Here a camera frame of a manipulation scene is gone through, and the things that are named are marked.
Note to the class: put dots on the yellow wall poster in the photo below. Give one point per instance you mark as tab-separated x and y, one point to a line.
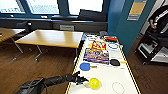
136	10

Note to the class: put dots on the black cushion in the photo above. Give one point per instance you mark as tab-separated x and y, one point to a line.
93	16

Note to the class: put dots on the blue white box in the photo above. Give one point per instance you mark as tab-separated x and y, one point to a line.
88	36

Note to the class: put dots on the colourful snack packets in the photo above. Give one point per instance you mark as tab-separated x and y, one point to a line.
96	56

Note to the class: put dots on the white yellow air hockey table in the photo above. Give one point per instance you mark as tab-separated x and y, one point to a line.
106	75

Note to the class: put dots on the white vent panel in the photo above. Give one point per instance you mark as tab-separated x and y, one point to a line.
67	28

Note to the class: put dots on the yellow bowl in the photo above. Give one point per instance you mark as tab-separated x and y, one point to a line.
94	83

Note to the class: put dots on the person in black shirt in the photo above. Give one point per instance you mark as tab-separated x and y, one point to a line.
160	16

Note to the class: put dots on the black wheeled cart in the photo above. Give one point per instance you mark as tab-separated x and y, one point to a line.
156	40

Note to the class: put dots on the yellow red game box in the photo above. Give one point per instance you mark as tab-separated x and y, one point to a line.
98	45

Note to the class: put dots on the black office chair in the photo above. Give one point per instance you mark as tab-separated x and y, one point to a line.
27	26

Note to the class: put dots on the dark grey box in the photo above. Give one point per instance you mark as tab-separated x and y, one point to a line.
103	33

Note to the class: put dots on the large wooden table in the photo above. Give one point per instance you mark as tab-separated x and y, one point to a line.
50	37

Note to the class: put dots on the bright window pane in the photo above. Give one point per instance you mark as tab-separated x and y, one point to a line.
10	6
85	6
43	6

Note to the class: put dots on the wooden table with clutter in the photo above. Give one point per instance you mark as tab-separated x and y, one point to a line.
8	32

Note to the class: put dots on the white plate blue rim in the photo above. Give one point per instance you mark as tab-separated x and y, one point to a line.
113	46

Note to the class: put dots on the red flat box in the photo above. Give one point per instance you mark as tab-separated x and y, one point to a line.
111	39

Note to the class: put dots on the dark window bench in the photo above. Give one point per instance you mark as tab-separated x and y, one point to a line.
46	23

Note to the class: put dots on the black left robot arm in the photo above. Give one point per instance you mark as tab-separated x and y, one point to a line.
50	81

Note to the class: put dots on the blue round paddle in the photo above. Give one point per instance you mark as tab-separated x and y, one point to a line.
85	66

